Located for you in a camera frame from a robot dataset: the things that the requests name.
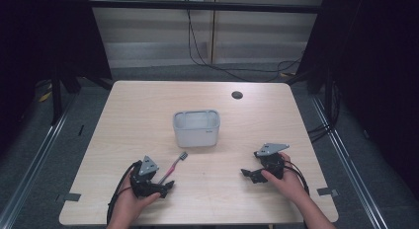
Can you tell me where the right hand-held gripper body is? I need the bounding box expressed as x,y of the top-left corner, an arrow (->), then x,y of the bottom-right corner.
253,142 -> 291,181

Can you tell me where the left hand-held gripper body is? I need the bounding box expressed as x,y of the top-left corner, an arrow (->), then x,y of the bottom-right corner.
129,155 -> 165,199

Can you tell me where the pink and grey toothbrush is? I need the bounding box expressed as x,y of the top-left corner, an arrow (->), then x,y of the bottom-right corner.
157,151 -> 189,186

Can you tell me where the grey plastic container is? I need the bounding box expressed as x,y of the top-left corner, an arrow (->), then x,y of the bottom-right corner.
172,109 -> 221,149

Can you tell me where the person's left hand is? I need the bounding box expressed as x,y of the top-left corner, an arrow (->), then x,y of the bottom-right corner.
111,189 -> 162,224

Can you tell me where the person's right hand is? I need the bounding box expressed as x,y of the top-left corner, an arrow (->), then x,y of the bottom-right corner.
261,152 -> 311,206

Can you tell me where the grey tape piece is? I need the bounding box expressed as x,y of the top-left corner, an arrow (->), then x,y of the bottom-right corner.
54,191 -> 82,203
316,187 -> 340,197

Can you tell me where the black metal stand leg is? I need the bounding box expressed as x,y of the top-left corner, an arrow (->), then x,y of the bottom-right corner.
49,76 -> 64,126

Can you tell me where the yellow floor object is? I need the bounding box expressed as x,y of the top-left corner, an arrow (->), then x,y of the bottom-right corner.
38,90 -> 53,104

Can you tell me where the black curtain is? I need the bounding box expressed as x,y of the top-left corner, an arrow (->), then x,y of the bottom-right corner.
0,0 -> 114,158
295,0 -> 419,203

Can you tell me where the black horizontal metal bar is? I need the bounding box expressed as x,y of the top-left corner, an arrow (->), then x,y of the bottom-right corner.
88,0 -> 326,15

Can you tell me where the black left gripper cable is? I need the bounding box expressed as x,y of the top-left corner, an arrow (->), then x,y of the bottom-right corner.
106,160 -> 142,225

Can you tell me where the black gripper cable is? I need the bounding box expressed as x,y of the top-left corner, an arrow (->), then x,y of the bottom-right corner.
283,159 -> 311,195
106,160 -> 142,225

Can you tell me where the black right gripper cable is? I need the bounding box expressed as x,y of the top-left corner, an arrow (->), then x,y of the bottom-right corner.
283,159 -> 311,195

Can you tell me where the black floor cable bundle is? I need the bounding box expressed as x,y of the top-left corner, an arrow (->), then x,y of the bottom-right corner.
306,80 -> 341,144

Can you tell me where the silver floor rail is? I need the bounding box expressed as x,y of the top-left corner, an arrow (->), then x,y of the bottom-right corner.
0,93 -> 79,229
310,96 -> 390,229

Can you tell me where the black wall cable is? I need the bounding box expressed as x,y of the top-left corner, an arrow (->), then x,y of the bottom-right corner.
186,8 -> 303,83

